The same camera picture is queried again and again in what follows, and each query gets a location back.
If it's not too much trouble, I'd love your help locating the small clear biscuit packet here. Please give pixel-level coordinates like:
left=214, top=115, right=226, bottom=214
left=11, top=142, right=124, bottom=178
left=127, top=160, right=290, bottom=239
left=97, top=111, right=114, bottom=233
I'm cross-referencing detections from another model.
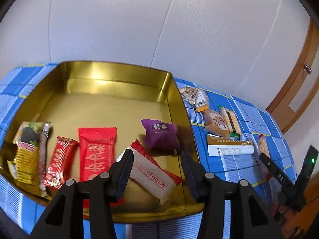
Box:
left=257, top=134, right=270, bottom=157

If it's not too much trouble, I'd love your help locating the green cracker packet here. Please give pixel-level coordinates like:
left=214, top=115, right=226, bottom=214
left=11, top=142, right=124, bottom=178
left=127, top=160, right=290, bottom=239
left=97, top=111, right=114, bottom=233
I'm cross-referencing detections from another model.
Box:
left=218, top=105, right=242, bottom=140

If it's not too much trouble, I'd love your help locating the brown white sachet stick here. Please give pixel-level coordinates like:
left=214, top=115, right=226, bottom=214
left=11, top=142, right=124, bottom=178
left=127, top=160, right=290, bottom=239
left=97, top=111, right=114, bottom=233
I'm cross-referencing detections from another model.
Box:
left=207, top=134, right=255, bottom=157

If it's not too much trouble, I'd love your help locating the tan pastry packet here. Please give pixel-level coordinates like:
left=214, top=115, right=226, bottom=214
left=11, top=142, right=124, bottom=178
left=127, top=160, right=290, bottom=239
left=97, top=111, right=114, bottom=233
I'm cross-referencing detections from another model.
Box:
left=203, top=109, right=230, bottom=138

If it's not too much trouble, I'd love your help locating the clear orange nut packet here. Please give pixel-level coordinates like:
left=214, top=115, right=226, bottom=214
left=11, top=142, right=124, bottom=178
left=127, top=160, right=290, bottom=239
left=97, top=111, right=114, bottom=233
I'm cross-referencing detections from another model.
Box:
left=179, top=86, right=209, bottom=112

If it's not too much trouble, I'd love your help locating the purple snack packet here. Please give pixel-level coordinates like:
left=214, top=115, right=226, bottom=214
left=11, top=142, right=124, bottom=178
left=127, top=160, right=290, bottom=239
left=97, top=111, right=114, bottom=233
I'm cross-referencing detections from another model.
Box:
left=141, top=119, right=181, bottom=152

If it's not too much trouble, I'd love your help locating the wooden door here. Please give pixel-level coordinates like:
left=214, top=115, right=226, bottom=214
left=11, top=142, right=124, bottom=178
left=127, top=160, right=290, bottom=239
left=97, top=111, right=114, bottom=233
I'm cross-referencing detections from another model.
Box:
left=266, top=20, right=318, bottom=133

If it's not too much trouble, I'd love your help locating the yellow green snack packet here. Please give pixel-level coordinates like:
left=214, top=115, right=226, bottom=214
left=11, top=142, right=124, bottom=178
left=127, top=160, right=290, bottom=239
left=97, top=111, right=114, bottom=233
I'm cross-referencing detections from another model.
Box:
left=7, top=121, right=44, bottom=186

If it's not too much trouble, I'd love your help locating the small red snack packet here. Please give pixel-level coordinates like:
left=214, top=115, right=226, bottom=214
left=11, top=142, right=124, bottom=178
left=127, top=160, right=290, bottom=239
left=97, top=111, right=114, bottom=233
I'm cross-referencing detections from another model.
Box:
left=44, top=136, right=79, bottom=189

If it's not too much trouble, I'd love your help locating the blue plaid tablecloth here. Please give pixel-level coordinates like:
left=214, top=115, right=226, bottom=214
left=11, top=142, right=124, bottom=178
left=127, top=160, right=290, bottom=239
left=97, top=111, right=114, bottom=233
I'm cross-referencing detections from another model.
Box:
left=0, top=63, right=298, bottom=239

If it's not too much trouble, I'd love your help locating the large red snack packet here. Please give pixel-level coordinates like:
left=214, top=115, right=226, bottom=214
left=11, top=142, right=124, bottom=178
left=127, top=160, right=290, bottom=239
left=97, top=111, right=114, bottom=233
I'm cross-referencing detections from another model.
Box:
left=78, top=126, right=126, bottom=208

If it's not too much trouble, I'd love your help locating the white red snack packet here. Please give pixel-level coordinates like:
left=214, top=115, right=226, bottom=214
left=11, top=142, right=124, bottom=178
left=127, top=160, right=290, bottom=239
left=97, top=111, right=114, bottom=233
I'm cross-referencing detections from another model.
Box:
left=128, top=140, right=182, bottom=205

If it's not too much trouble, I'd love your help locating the silver brown stick packet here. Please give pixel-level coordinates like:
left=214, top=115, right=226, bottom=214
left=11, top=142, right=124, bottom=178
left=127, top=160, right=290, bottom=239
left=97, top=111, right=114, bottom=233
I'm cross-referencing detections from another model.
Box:
left=38, top=122, right=51, bottom=197

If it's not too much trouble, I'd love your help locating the gold tin box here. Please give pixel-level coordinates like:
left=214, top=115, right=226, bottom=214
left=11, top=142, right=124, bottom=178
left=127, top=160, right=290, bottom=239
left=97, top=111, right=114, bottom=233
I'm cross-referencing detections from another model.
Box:
left=1, top=62, right=199, bottom=224

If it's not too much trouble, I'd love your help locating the metal door handle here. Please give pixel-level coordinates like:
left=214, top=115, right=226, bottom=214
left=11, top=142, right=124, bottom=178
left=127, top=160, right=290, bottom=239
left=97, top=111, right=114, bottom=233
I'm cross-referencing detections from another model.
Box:
left=303, top=63, right=312, bottom=74

